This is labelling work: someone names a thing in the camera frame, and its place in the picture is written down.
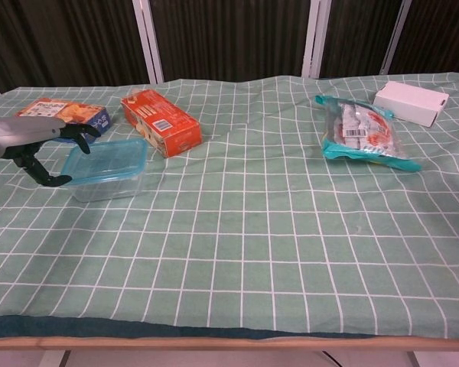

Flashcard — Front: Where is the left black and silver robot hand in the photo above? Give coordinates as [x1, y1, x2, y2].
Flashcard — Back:
[0, 116, 102, 188]

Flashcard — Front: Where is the teal plastic lid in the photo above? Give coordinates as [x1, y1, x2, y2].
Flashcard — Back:
[62, 138, 149, 187]

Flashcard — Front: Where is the orange and blue cookie box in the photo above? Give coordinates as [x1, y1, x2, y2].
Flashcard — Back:
[15, 99, 112, 145]

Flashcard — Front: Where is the clear plastic container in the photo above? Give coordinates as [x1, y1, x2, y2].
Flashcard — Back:
[63, 138, 149, 203]

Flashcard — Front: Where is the white cardboard box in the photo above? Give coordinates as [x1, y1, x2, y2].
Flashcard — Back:
[373, 81, 451, 128]

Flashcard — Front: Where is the dark slatted partition panel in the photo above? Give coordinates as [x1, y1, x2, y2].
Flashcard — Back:
[143, 0, 314, 83]
[0, 0, 154, 93]
[389, 0, 459, 76]
[319, 0, 402, 80]

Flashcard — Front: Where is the orange snack carton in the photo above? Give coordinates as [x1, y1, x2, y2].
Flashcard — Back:
[121, 89, 203, 158]

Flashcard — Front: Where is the dark teal table underlay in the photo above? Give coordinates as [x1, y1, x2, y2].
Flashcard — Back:
[0, 315, 379, 341]

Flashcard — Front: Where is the green checked tablecloth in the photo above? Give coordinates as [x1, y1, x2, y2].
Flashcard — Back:
[0, 72, 459, 339]

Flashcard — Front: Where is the teal snack bag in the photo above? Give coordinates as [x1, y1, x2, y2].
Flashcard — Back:
[315, 94, 423, 172]

